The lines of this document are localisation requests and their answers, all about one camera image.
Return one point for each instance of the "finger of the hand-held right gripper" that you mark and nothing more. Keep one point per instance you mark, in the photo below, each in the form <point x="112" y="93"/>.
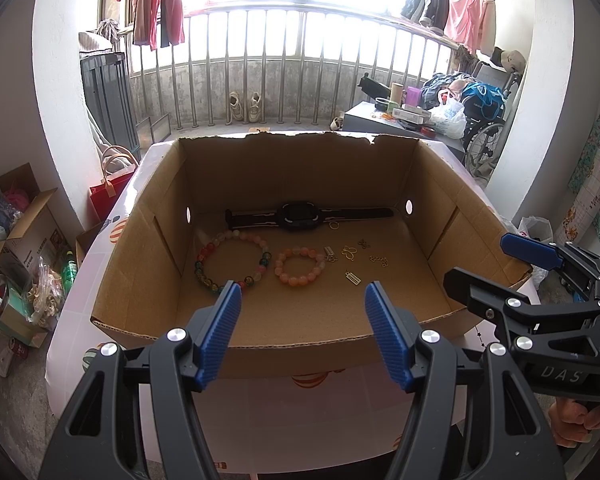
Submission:
<point x="475" y="292"/>
<point x="527" y="252"/>

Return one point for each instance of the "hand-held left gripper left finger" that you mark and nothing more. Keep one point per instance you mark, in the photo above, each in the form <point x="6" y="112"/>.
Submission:
<point x="220" y="330"/>

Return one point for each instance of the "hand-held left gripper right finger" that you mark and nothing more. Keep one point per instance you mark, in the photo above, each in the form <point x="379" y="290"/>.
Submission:
<point x="387" y="335"/>

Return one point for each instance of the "gold abacus charm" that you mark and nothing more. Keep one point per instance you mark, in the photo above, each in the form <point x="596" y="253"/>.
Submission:
<point x="352" y="278"/>

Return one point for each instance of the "large cardboard box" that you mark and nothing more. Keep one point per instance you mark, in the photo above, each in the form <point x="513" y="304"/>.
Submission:
<point x="305" y="305"/>

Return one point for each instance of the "gold butterfly pendant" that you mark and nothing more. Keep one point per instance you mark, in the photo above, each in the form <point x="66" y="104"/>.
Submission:
<point x="349" y="253"/>

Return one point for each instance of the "pink and black smartwatch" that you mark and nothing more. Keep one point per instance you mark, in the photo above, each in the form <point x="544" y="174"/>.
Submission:
<point x="297" y="215"/>

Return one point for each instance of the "person's right hand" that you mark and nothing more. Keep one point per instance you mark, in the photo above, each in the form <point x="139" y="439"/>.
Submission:
<point x="575" y="417"/>

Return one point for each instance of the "crumpled white plastic bag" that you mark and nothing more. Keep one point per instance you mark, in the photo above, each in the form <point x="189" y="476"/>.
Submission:
<point x="536" y="230"/>

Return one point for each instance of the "pink balloon print tablecloth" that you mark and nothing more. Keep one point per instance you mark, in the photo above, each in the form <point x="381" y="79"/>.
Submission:
<point x="330" y="410"/>

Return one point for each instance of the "floral printed cloth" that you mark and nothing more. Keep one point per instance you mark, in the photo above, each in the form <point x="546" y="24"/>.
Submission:
<point x="590" y="175"/>

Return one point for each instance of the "wheelchair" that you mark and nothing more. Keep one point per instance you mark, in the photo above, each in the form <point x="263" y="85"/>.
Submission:
<point x="467" y="147"/>

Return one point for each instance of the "green bottle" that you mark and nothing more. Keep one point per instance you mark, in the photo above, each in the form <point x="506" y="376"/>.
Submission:
<point x="69" y="270"/>

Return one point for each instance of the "red gift bag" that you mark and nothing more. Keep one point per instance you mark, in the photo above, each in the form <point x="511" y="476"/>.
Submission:
<point x="102" y="200"/>

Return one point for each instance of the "clear bag of snacks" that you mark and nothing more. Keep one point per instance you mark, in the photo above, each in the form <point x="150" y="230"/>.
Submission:
<point x="47" y="292"/>

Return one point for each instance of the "pile of clothes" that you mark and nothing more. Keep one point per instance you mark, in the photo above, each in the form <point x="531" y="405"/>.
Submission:
<point x="445" y="87"/>

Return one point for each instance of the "purple cup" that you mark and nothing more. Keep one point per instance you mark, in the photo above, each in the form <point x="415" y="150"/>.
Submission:
<point x="414" y="96"/>

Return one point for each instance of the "beige hat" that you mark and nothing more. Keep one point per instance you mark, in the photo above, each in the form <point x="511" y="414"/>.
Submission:
<point x="512" y="60"/>

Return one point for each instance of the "teal box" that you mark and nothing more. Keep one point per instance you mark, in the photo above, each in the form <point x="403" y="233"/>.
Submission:
<point x="22" y="320"/>

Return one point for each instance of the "dark hat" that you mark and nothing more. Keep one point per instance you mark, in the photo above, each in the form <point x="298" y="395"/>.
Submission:
<point x="496" y="55"/>

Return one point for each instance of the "open cardboard floor box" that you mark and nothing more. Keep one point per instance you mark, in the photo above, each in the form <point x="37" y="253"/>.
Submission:
<point x="40" y="240"/>

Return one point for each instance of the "grey side table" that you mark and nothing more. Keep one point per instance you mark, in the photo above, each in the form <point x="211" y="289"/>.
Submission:
<point x="365" y="120"/>

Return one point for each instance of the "cardboard tube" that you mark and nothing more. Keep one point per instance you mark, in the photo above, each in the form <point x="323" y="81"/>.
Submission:
<point x="397" y="92"/>

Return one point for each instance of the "white shoe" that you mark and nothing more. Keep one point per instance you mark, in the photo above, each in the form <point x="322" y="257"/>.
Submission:
<point x="256" y="107"/>
<point x="236" y="107"/>

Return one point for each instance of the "black angular object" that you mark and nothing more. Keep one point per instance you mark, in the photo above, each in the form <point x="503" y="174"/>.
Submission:
<point x="372" y="85"/>

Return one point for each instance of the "white draped cloth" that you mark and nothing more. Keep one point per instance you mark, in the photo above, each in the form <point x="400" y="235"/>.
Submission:
<point x="98" y="132"/>

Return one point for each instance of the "red cloth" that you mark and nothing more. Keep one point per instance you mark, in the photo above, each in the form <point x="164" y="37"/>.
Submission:
<point x="17" y="199"/>

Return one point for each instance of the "pink hanging shirt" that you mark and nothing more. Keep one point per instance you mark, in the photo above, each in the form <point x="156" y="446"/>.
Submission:
<point x="467" y="10"/>

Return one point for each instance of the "pale bundle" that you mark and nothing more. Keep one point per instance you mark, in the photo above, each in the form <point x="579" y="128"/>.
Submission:
<point x="95" y="44"/>

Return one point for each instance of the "grey white mop head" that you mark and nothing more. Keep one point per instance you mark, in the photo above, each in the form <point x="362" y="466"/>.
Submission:
<point x="107" y="32"/>

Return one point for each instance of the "metal balcony railing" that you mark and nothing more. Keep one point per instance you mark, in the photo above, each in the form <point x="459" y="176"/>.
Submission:
<point x="280" y="10"/>

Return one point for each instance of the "hanging red clothes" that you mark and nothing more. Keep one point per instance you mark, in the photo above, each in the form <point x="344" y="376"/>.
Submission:
<point x="146" y="5"/>

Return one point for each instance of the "metal frame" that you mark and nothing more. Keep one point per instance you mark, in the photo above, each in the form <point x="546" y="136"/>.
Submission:
<point x="152" y="127"/>

